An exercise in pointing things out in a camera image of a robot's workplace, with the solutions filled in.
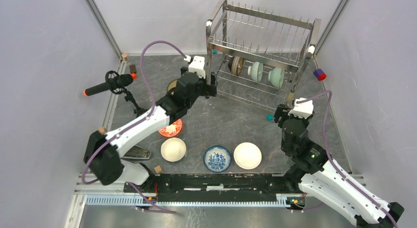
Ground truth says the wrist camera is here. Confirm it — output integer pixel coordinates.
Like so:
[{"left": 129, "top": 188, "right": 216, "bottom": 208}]
[
  {"left": 184, "top": 55, "right": 206, "bottom": 79},
  {"left": 288, "top": 98, "right": 314, "bottom": 119}
]

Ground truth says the brown beige bowl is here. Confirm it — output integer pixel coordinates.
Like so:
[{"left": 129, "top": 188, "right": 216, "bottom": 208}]
[{"left": 167, "top": 79, "right": 178, "bottom": 95}]

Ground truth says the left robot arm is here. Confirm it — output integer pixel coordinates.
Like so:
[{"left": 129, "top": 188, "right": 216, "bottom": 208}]
[{"left": 83, "top": 72, "right": 217, "bottom": 193}]

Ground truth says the blue white patterned bowl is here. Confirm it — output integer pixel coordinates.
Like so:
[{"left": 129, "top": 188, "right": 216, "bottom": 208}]
[{"left": 203, "top": 145, "right": 232, "bottom": 173}]

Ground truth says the red floral bowl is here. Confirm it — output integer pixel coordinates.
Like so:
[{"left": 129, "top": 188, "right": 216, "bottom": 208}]
[{"left": 158, "top": 119, "right": 183, "bottom": 138}]

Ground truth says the teal block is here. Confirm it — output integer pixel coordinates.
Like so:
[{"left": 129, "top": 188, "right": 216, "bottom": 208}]
[{"left": 267, "top": 114, "right": 274, "bottom": 121}]

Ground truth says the light green bowl front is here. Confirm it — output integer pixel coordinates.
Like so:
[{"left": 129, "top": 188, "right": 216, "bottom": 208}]
[{"left": 268, "top": 67, "right": 285, "bottom": 88}]

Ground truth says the orange bowl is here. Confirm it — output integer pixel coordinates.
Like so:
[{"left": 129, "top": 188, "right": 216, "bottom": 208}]
[{"left": 234, "top": 142, "right": 262, "bottom": 170}]

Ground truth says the wooden cube near base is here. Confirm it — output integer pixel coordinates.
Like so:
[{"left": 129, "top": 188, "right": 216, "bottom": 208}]
[{"left": 154, "top": 165, "right": 163, "bottom": 174}]

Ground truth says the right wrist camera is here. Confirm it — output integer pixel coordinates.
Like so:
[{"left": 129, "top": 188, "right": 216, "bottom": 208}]
[{"left": 288, "top": 98, "right": 314, "bottom": 119}]

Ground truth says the steel dish rack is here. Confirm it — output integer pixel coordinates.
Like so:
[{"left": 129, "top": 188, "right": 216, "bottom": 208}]
[{"left": 206, "top": 0, "right": 322, "bottom": 112}]

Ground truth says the light green ribbed bowl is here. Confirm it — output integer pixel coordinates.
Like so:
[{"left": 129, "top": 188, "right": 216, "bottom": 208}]
[{"left": 247, "top": 62, "right": 264, "bottom": 83}]

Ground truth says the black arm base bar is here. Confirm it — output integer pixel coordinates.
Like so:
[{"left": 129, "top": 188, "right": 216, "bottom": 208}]
[{"left": 137, "top": 173, "right": 302, "bottom": 202}]

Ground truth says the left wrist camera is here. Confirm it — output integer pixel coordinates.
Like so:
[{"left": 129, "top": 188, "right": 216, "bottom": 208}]
[{"left": 184, "top": 55, "right": 206, "bottom": 79}]

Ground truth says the brown block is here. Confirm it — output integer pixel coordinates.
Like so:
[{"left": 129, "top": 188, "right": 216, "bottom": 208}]
[{"left": 129, "top": 64, "right": 137, "bottom": 74}]

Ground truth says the purple red block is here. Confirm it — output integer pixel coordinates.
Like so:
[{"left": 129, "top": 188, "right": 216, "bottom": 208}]
[{"left": 313, "top": 68, "right": 327, "bottom": 81}]

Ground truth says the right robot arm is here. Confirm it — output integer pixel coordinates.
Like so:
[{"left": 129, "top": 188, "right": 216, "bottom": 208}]
[{"left": 273, "top": 101, "right": 405, "bottom": 228}]

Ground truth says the wooden cube back corner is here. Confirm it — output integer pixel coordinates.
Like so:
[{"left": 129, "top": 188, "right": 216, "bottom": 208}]
[{"left": 121, "top": 53, "right": 128, "bottom": 61}]

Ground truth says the black patterned bowl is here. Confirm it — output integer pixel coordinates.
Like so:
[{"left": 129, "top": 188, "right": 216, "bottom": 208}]
[{"left": 228, "top": 56, "right": 245, "bottom": 76}]

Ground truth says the wooden cube left rail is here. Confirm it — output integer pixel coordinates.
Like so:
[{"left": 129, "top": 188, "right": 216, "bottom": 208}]
[{"left": 98, "top": 127, "right": 107, "bottom": 135}]

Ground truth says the black microphone on tripod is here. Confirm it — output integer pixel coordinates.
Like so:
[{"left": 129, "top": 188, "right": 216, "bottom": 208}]
[{"left": 83, "top": 70, "right": 147, "bottom": 117}]

